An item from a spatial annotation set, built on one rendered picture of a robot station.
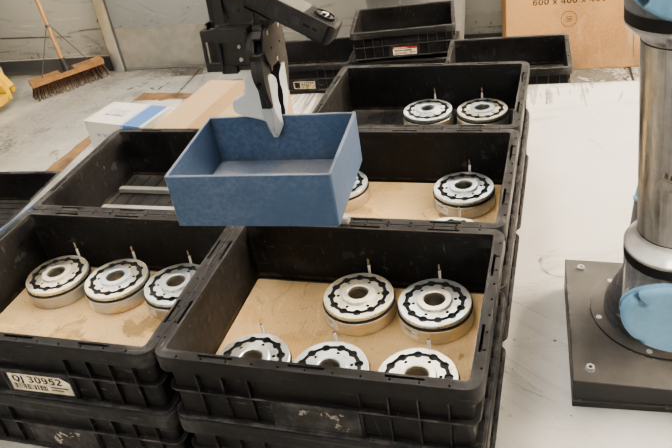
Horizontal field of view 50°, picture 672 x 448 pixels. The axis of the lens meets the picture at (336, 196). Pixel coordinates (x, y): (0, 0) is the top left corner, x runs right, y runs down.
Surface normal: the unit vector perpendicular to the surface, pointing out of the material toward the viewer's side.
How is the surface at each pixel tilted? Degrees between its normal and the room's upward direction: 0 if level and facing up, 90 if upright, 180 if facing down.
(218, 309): 90
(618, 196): 0
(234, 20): 85
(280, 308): 0
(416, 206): 0
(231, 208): 91
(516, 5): 76
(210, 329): 90
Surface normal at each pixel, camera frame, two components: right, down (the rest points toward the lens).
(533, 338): -0.14, -0.84
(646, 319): -0.33, 0.65
